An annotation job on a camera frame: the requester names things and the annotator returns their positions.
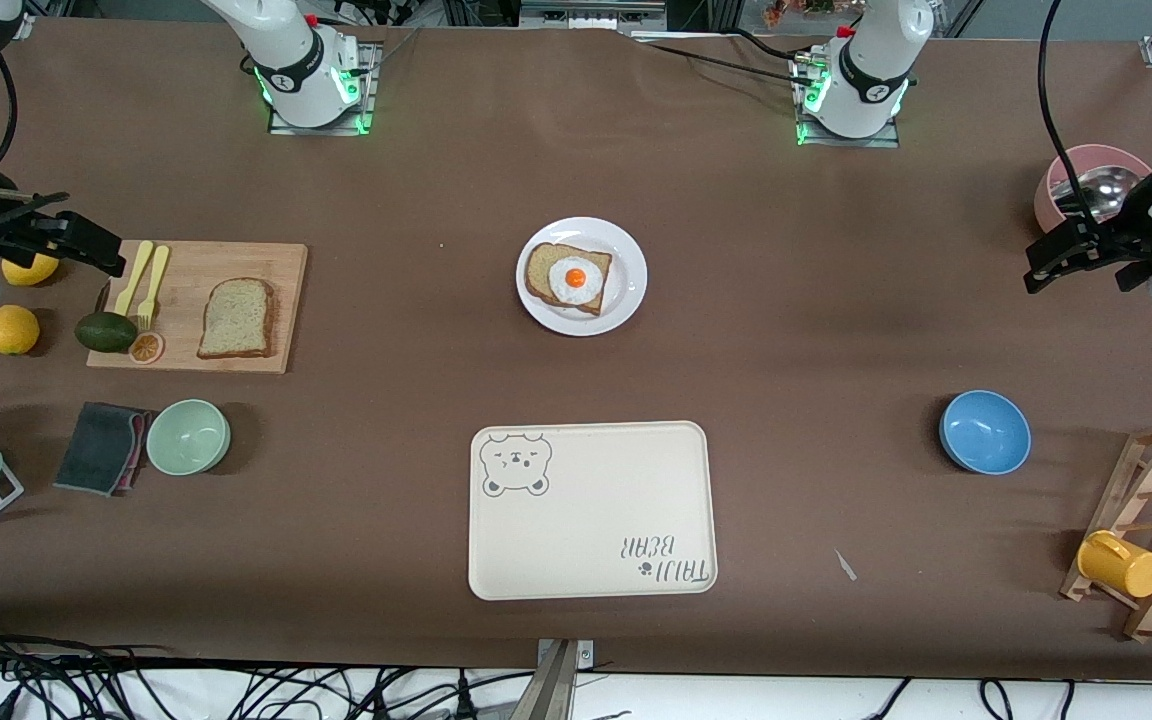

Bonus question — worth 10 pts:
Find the plain seeded bread slice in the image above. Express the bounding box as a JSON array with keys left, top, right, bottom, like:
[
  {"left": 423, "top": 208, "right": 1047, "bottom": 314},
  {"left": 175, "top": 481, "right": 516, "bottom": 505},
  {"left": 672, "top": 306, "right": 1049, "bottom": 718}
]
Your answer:
[{"left": 197, "top": 277, "right": 278, "bottom": 360}]

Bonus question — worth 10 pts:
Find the round white plate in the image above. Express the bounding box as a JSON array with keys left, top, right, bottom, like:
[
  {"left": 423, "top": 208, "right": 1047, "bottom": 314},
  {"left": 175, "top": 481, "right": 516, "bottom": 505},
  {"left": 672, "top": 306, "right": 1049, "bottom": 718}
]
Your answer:
[{"left": 516, "top": 217, "right": 649, "bottom": 337}]

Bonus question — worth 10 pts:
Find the toast slice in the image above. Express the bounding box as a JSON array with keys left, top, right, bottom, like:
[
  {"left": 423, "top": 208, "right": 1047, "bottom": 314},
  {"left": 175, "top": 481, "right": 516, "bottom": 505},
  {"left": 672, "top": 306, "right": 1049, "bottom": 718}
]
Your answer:
[{"left": 524, "top": 241, "right": 614, "bottom": 317}]

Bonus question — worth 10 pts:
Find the fried egg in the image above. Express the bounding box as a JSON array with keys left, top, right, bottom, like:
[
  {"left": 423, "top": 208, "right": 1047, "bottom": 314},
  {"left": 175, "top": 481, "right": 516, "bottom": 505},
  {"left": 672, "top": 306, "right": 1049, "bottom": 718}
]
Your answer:
[{"left": 548, "top": 256, "right": 605, "bottom": 305}]

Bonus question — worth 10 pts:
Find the yellow lemon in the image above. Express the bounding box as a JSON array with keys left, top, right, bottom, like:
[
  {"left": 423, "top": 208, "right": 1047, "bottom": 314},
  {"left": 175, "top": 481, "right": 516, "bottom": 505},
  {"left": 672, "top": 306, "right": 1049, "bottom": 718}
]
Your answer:
[{"left": 1, "top": 250, "right": 60, "bottom": 287}]

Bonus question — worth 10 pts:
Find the large metal spoon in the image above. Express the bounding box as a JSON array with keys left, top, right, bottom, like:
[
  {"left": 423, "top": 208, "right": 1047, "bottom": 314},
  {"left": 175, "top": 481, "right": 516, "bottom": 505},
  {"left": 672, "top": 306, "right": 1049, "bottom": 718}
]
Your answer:
[{"left": 1051, "top": 165, "right": 1142, "bottom": 216}]

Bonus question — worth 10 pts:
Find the yellow plastic knife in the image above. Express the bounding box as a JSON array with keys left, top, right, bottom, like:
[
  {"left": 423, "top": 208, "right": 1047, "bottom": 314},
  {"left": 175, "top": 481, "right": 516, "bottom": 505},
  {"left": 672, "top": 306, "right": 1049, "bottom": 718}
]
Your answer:
[{"left": 114, "top": 240, "right": 153, "bottom": 316}]

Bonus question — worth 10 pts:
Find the yellow plastic fork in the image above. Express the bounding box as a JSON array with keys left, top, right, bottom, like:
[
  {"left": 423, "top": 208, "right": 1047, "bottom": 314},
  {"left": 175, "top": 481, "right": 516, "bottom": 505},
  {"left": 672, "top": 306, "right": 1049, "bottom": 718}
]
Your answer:
[{"left": 139, "top": 245, "right": 170, "bottom": 331}]

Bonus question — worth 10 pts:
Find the pink bowl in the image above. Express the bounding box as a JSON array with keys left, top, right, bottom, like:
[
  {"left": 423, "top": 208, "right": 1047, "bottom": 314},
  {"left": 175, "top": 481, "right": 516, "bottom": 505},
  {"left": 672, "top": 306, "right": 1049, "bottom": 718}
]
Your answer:
[{"left": 1034, "top": 144, "right": 1152, "bottom": 236}]

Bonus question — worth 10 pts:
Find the round yellow citrus fruit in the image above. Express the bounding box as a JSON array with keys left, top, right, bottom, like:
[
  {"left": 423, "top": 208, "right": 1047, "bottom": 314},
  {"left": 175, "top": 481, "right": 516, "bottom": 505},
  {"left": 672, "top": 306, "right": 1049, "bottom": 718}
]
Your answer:
[{"left": 0, "top": 305, "right": 41, "bottom": 356}]

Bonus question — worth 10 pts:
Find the dark green avocado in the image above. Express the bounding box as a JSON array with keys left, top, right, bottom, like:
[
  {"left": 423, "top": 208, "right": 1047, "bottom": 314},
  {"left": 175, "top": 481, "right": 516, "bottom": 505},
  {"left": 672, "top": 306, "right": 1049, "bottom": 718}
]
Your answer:
[{"left": 74, "top": 311, "right": 140, "bottom": 354}]

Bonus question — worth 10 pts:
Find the wooden cutting board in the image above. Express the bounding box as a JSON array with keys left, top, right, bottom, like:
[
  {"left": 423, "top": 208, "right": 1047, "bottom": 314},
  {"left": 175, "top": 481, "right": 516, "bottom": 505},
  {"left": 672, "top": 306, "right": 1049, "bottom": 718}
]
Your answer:
[{"left": 86, "top": 241, "right": 309, "bottom": 375}]

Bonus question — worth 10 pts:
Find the blue bowl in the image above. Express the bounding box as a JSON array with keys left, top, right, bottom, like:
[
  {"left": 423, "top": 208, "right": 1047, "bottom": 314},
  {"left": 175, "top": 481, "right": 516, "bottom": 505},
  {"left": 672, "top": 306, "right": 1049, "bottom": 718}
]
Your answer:
[{"left": 939, "top": 390, "right": 1032, "bottom": 475}]

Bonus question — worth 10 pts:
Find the grey folded cloth pink lining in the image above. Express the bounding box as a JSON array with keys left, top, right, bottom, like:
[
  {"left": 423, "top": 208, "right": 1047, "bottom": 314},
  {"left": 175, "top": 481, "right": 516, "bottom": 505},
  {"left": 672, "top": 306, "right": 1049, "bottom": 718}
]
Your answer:
[{"left": 53, "top": 401, "right": 152, "bottom": 497}]

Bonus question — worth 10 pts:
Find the pale green bowl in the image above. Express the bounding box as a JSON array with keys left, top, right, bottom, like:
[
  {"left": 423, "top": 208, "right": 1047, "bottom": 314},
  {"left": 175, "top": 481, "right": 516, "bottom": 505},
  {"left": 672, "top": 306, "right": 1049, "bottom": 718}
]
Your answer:
[{"left": 145, "top": 399, "right": 232, "bottom": 477}]

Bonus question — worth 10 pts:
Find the wooden peg drying rack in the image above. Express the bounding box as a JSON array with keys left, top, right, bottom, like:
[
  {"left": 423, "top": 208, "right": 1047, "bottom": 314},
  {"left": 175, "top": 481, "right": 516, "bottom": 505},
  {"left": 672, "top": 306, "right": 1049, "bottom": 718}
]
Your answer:
[{"left": 1059, "top": 423, "right": 1152, "bottom": 642}]

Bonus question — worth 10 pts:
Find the yellow plastic mug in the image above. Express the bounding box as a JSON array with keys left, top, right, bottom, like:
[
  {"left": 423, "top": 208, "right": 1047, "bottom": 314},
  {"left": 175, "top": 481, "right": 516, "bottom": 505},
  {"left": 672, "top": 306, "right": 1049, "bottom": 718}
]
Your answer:
[{"left": 1077, "top": 530, "right": 1152, "bottom": 599}]

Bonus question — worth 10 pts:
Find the grey metal background box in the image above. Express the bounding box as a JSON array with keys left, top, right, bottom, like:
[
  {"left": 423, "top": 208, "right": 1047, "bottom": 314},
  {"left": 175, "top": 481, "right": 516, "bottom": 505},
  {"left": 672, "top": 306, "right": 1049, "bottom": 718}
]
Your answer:
[{"left": 519, "top": 0, "right": 669, "bottom": 33}]

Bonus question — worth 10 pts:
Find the cream bear print tray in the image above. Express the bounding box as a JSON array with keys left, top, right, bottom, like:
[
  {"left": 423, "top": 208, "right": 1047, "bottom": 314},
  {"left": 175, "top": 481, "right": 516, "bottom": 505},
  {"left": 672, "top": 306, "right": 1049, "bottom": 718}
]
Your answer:
[{"left": 468, "top": 421, "right": 718, "bottom": 602}]

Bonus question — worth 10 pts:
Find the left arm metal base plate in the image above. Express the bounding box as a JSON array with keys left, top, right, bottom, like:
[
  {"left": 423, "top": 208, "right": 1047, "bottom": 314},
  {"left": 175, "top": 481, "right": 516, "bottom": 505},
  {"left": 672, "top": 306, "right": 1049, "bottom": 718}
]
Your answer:
[{"left": 791, "top": 50, "right": 902, "bottom": 149}]

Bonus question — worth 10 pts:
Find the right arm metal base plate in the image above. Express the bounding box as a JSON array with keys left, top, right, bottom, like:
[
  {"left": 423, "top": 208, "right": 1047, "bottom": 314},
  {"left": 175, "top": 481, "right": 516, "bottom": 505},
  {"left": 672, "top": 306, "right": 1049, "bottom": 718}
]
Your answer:
[{"left": 268, "top": 40, "right": 380, "bottom": 137}]

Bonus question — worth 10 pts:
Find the black cable on table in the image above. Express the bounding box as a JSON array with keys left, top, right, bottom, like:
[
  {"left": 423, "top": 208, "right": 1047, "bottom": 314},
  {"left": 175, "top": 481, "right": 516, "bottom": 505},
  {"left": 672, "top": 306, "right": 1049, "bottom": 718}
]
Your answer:
[{"left": 626, "top": 28, "right": 822, "bottom": 86}]

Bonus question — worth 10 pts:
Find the tangle of black floor cables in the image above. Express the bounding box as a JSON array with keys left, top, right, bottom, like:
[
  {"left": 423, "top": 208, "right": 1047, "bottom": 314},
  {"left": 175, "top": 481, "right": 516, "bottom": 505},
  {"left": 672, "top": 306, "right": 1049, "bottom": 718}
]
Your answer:
[{"left": 0, "top": 620, "right": 537, "bottom": 720}]

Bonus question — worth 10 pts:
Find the grey metal camera mount bracket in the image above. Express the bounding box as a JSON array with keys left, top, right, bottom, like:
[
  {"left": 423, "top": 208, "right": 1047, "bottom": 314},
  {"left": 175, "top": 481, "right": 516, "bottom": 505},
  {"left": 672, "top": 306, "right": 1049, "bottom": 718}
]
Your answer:
[{"left": 511, "top": 638, "right": 595, "bottom": 720}]

